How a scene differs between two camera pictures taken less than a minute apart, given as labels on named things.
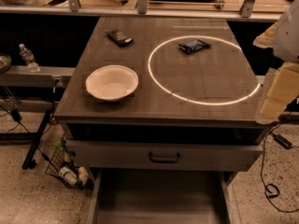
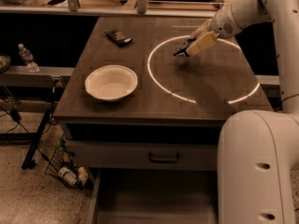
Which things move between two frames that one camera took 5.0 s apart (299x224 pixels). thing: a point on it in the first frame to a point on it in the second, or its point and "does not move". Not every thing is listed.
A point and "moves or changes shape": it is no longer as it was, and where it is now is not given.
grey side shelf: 45,77 does not move
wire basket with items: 62,163 does not move
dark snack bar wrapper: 121,37 does not move
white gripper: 287,36 to 222,23
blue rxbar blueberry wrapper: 193,46 moves or changes shape
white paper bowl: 111,82 does not move
